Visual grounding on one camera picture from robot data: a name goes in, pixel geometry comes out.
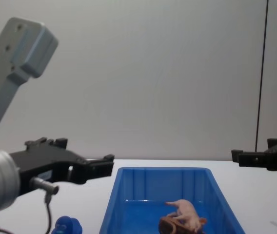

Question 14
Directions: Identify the blue toy figure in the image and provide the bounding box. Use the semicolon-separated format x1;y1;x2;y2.
51;215;83;234

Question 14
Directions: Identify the brown toy piece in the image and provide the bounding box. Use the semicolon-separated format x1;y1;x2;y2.
158;214;186;234

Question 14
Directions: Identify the thin black hanging cable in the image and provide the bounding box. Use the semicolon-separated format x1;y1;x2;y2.
255;0;270;152

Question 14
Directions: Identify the blue plastic bin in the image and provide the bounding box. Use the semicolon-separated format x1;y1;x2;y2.
99;166;246;234

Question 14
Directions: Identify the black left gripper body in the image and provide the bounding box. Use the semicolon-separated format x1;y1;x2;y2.
8;143;86;196

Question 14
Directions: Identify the thin dark cable, silver plug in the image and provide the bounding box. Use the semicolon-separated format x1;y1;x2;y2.
29;177;60;234

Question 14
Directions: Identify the pink toy animal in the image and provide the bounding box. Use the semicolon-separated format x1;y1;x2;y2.
165;199;208;234

